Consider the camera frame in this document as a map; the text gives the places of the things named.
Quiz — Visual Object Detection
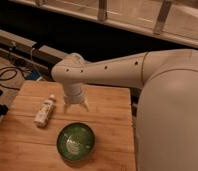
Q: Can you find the window frame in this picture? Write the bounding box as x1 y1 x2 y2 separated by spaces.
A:
10 0 198 48

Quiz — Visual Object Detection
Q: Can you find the black coiled cable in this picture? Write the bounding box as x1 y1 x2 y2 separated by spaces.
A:
0 65 28 91

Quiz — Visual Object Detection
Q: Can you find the small white bottle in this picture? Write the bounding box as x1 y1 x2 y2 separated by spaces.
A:
34 94 56 127

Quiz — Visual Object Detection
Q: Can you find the grey baseboard rail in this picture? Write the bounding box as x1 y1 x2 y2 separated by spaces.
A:
0 29 67 68

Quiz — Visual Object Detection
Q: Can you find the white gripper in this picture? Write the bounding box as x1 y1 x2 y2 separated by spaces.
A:
63 83 89 113

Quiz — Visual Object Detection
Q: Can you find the green ceramic bowl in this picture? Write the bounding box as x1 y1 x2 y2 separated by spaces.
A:
56 122 95 162

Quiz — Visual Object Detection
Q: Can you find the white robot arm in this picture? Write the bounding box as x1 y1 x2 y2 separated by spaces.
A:
52 49 198 171

